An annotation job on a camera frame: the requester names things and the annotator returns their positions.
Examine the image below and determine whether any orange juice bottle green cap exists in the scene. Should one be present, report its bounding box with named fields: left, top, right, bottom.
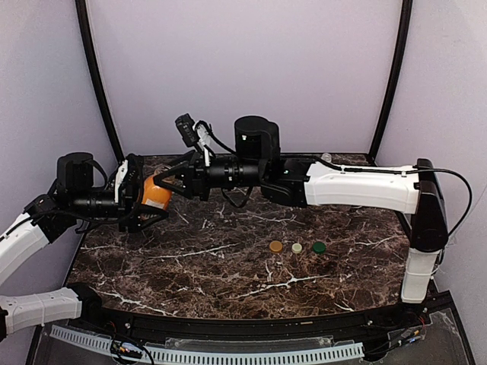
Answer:
left=142, top=174, right=173, bottom=211

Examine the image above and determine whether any gold bottle cap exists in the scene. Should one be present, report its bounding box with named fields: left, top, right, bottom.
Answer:
left=269, top=240, right=284, bottom=253

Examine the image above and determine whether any cream bottle cap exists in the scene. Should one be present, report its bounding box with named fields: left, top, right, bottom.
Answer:
left=291, top=243, right=303, bottom=254

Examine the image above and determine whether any clear coffee bottle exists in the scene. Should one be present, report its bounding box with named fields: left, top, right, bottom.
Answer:
left=321, top=153, right=332, bottom=163

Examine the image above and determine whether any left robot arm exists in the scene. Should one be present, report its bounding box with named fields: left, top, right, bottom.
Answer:
left=1, top=152, right=168, bottom=338

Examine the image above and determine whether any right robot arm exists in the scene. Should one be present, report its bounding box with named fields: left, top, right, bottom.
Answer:
left=153, top=114, right=453, bottom=304

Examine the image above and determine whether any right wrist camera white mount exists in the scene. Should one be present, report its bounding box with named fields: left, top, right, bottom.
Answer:
left=175, top=113, right=215, bottom=167

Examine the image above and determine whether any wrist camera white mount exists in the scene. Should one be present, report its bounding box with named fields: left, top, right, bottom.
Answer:
left=175, top=113, right=215, bottom=167
left=113, top=154, right=144, bottom=204

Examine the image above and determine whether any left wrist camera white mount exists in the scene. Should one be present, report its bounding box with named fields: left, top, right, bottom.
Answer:
left=113, top=154, right=144, bottom=204

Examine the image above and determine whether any black front rail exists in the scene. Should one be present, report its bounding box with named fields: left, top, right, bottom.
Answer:
left=69, top=304, right=421, bottom=342

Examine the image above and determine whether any black left frame post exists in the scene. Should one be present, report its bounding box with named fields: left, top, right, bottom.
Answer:
left=75, top=0, right=124, bottom=162

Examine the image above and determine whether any black frame post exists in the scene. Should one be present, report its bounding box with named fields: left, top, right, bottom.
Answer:
left=368, top=0, right=413, bottom=163
left=75, top=0, right=124, bottom=162

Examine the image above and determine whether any white slotted cable duct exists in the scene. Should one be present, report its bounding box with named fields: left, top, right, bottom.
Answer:
left=49, top=325, right=364, bottom=365

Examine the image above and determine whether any black right frame post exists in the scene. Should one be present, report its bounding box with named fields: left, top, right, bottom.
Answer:
left=368, top=0, right=413, bottom=163

